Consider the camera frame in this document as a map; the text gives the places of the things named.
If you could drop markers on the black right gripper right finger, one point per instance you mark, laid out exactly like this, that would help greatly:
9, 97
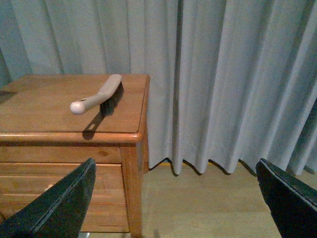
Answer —
292, 203

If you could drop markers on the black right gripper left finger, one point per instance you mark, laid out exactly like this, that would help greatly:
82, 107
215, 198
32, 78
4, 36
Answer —
57, 213

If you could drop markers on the lower drawer with knob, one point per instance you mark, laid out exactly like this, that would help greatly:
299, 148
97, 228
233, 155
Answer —
100, 215

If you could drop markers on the drawer with knob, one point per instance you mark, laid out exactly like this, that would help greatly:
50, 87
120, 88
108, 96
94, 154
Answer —
100, 215
111, 173

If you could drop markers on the upper drawer with knob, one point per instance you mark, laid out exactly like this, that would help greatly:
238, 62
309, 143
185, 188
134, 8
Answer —
111, 173

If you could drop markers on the wooden nightstand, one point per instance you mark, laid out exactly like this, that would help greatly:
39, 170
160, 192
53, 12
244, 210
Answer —
37, 126

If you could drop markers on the grey curtain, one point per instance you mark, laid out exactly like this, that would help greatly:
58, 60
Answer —
231, 80

